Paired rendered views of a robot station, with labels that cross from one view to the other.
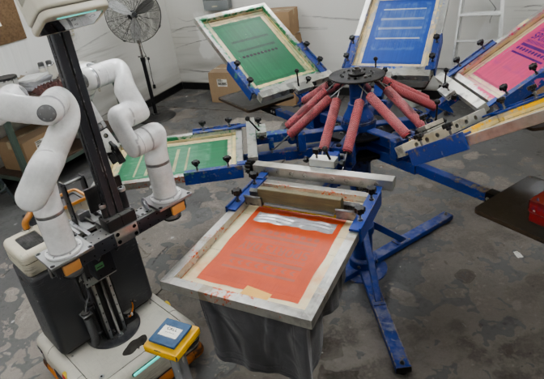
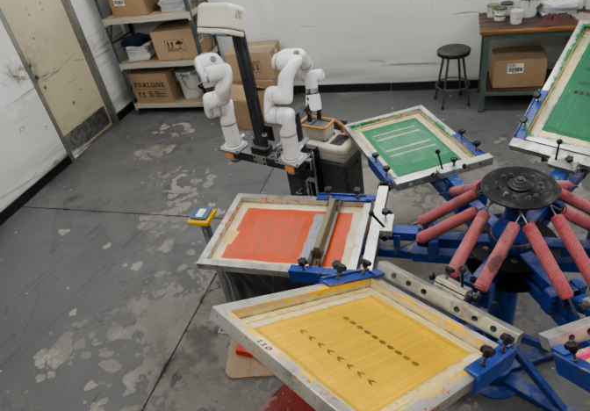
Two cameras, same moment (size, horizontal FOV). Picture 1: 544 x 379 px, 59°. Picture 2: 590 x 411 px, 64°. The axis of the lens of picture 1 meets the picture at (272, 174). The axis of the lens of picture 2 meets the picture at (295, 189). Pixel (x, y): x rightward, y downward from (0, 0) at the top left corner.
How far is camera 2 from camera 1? 2.39 m
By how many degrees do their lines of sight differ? 69
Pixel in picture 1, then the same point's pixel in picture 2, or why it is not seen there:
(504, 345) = not seen: outside the picture
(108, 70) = (284, 61)
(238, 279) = (245, 226)
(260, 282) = (242, 236)
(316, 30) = not seen: outside the picture
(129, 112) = (269, 94)
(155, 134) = (278, 116)
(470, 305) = not seen: outside the picture
